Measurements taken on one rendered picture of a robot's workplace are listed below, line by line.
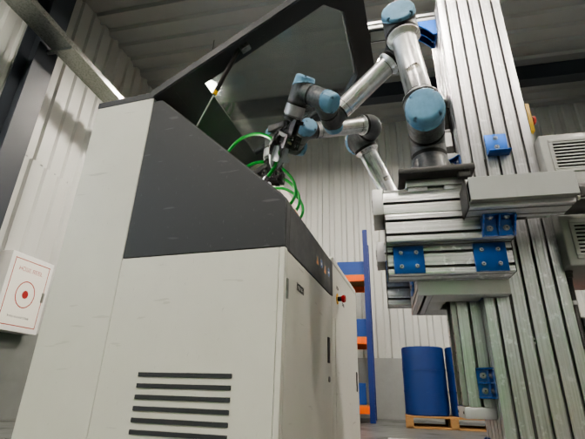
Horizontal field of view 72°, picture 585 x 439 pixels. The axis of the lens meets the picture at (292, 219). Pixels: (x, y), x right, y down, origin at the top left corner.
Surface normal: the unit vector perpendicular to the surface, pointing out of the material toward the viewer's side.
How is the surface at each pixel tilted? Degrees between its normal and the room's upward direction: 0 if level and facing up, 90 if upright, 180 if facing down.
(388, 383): 90
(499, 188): 90
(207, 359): 90
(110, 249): 90
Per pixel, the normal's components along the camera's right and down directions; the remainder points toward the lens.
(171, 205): -0.29, -0.38
